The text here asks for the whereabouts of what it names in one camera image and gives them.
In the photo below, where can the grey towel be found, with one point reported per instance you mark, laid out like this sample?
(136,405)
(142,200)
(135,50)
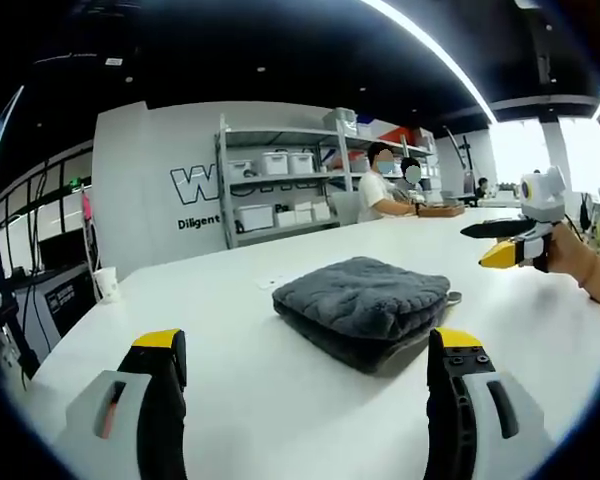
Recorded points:
(360,312)

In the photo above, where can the person's right hand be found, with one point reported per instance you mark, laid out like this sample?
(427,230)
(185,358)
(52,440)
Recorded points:
(570,255)

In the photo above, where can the brown wooden tray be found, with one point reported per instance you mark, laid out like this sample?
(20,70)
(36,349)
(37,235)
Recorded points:
(442,210)

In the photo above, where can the small grey round object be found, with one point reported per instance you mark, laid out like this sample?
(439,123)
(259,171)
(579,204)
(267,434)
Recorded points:
(455,298)

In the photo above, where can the grey metal storage shelf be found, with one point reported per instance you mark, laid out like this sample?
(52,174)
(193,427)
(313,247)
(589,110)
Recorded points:
(280,187)
(405,155)

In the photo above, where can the white paper cup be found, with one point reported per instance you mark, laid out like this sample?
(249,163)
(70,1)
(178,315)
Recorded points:
(106,285)

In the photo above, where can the black machine cabinet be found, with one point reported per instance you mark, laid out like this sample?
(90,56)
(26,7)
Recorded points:
(70,305)

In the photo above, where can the grey chair back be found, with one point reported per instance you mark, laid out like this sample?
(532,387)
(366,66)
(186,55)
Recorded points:
(345,209)

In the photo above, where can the ceiling light strip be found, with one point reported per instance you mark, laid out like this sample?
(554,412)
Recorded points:
(445,60)

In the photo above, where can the white cardboard box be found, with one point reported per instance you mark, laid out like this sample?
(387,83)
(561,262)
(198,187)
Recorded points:
(304,213)
(321,210)
(285,218)

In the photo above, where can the black stand pole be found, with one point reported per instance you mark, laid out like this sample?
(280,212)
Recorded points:
(7,280)

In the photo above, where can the grey storage bin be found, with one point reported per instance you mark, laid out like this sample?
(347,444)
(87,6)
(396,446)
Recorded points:
(339,121)

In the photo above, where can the large white storage bin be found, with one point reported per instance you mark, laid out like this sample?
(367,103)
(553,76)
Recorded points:
(255,218)

